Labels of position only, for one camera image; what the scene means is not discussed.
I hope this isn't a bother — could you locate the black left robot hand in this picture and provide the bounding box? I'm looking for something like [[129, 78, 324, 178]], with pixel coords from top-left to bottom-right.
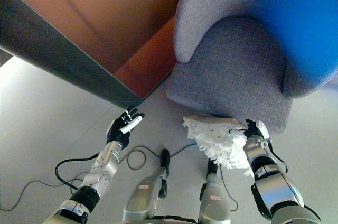
[[106, 108, 145, 147]]

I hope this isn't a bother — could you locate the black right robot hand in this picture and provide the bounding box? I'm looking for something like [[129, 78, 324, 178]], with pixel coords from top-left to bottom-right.
[[229, 119, 270, 143]]

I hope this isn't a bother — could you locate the white fluffy cloth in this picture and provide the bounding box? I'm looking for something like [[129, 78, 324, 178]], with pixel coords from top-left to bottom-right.
[[182, 114, 255, 178]]

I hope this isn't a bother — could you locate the grey fabric sofa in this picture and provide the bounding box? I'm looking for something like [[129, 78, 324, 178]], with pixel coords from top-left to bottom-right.
[[165, 0, 338, 135]]

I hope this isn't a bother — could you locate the silver left robot leg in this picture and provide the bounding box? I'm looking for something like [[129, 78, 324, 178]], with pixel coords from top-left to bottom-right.
[[121, 149, 170, 222]]

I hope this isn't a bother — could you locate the silver robot leg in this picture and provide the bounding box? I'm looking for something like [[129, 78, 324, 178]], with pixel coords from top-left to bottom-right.
[[121, 149, 170, 222], [198, 158, 233, 224]]

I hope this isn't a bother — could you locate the silver right robot leg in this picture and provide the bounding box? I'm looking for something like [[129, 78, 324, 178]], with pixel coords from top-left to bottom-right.
[[198, 158, 233, 224]]

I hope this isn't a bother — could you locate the thin black floor cable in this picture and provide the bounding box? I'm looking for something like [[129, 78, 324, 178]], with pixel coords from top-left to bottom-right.
[[0, 143, 238, 212]]

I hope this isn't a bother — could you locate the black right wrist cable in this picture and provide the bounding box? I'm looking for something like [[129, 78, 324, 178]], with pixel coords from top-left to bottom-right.
[[267, 139, 289, 174]]

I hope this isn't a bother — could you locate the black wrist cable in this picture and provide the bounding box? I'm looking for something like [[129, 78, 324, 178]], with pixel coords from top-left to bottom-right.
[[267, 139, 289, 174], [54, 153, 100, 190]]

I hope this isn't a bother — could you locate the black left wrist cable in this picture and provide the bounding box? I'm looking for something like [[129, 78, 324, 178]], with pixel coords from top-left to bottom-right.
[[54, 153, 100, 190]]

